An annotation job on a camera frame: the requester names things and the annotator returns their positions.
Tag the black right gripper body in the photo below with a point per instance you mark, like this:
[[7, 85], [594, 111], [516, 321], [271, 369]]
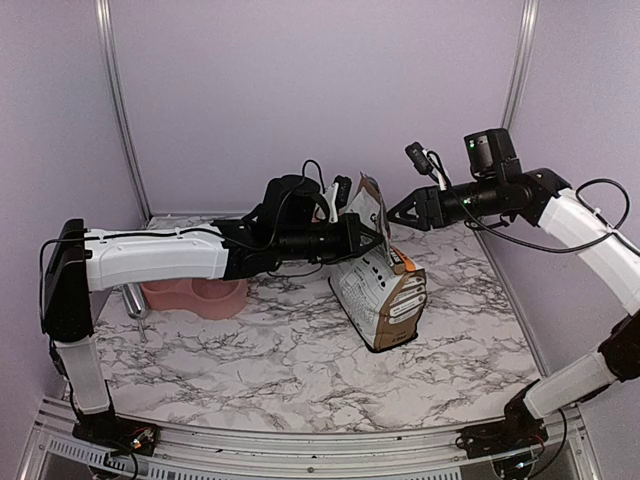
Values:
[[433, 192]]

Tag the left aluminium frame post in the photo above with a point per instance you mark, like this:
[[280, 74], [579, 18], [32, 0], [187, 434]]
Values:
[[115, 86]]

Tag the aluminium frame post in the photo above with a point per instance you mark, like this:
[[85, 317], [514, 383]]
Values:
[[521, 64], [115, 86]]

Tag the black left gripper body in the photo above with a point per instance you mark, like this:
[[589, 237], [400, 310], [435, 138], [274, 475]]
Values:
[[346, 244]]

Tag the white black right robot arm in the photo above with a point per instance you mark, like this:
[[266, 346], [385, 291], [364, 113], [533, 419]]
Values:
[[537, 210]]

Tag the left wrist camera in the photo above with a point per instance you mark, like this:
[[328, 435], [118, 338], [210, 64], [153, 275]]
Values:
[[333, 199]]

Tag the aluminium front frame rail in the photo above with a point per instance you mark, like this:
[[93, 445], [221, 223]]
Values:
[[191, 452]]

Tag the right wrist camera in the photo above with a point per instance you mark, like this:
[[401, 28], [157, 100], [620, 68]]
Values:
[[428, 163]]

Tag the pink double pet feeder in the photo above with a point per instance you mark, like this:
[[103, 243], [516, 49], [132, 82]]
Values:
[[209, 299]]

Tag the right aluminium frame post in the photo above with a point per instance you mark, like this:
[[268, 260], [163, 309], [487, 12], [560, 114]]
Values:
[[521, 64]]

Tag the silver metal scoop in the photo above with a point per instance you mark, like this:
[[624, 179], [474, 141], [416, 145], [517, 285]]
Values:
[[136, 307]]

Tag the white brown pet food bag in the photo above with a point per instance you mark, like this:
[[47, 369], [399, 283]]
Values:
[[383, 292]]

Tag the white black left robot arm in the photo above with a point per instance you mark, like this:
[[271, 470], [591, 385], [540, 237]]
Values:
[[297, 220]]

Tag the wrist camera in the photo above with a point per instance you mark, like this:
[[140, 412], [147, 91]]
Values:
[[428, 163], [333, 199]]

